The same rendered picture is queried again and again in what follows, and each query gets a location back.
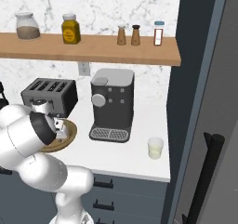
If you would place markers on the dark blue tall cabinet panel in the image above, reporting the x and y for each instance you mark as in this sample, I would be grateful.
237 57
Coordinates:
184 79

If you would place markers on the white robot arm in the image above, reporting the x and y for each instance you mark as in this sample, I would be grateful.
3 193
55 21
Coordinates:
34 165

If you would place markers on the glass of lemonade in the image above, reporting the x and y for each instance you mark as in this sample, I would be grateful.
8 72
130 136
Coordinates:
155 150

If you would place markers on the wooden shaker with white top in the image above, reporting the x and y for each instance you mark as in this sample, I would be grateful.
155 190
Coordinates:
121 37

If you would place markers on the black kettle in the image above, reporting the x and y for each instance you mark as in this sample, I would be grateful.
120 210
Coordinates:
3 97

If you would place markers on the yellow jar with white lid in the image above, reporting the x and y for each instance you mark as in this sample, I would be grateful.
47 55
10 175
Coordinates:
71 31

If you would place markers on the grey fridge door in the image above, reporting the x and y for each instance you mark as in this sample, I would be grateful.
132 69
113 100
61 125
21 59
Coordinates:
221 79

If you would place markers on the white wall socket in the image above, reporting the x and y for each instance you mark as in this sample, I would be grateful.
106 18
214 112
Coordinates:
84 69

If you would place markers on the black four-slot toaster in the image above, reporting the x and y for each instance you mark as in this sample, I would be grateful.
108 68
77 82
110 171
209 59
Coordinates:
51 89

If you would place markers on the white spice bottle blue lid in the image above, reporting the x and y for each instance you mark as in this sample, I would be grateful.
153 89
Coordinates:
158 35

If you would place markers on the wooden shaker with dark top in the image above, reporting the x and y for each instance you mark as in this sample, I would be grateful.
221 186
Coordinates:
135 37

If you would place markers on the wooden wall shelf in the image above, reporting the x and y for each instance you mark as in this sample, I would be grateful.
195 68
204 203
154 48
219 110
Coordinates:
93 49

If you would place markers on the dark grey coffee machine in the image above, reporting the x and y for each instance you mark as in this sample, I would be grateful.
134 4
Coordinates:
113 110

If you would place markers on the glass jar with brown filling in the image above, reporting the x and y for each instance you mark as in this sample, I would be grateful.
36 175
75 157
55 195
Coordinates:
27 28

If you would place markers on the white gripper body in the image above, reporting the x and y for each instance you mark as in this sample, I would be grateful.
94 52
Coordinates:
61 129

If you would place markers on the round wooden bowl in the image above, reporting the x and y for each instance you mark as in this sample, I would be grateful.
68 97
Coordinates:
70 135

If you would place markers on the dark blue drawer front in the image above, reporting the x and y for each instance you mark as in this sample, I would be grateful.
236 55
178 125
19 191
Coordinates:
136 207
139 187

